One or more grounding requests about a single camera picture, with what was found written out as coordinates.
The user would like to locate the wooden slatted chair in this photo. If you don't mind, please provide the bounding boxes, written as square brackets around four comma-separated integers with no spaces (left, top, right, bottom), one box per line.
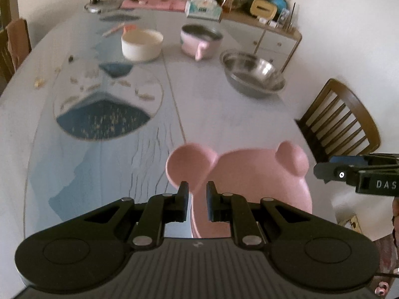
[295,78,381,162]

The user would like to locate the cream ceramic bowl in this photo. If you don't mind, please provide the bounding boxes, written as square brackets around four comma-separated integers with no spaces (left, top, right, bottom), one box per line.
[121,29,164,62]

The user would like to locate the pink folded cloth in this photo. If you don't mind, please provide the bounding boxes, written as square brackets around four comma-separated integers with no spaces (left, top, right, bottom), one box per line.
[120,0,188,13]

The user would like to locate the clear plastic bottle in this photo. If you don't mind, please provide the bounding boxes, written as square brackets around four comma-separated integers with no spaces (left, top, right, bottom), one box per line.
[278,8,290,28]

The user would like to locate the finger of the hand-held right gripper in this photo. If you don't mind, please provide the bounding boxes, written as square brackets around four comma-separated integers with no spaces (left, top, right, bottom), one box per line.
[329,156,368,164]
[313,161,360,187]

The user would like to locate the pink pot with handle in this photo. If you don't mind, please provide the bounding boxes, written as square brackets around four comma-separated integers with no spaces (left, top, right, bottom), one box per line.
[180,24,224,61]

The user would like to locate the person's right forearm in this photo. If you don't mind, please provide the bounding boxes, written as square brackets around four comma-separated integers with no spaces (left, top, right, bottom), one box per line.
[391,198,399,246]

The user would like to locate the white side cabinet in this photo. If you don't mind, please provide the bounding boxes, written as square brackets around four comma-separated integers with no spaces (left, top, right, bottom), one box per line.
[221,8,303,74]

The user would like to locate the peach towel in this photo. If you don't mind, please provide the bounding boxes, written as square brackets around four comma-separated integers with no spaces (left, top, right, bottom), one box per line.
[7,19,32,69]

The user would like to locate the wooden chair with towel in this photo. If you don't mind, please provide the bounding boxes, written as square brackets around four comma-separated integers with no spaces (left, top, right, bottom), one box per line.
[0,19,32,83]

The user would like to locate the stainless steel bowl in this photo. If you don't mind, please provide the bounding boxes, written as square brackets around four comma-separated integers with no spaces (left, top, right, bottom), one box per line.
[219,50,286,98]

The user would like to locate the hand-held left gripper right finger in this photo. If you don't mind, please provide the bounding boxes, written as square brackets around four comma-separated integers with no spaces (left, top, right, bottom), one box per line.
[206,181,315,250]

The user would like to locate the pink bear-shaped plate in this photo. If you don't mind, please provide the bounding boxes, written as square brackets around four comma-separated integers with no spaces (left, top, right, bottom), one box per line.
[166,141,313,240]

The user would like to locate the tissue box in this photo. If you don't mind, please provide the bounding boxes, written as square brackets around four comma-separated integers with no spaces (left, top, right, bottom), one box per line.
[185,0,222,22]

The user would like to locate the thin dark sticks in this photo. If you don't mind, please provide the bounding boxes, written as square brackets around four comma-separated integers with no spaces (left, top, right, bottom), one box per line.
[288,1,297,33]

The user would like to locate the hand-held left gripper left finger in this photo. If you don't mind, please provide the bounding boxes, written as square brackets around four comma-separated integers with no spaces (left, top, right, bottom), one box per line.
[79,181,190,250]

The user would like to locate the pink stick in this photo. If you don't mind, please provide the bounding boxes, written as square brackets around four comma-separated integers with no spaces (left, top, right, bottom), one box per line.
[102,25,124,37]

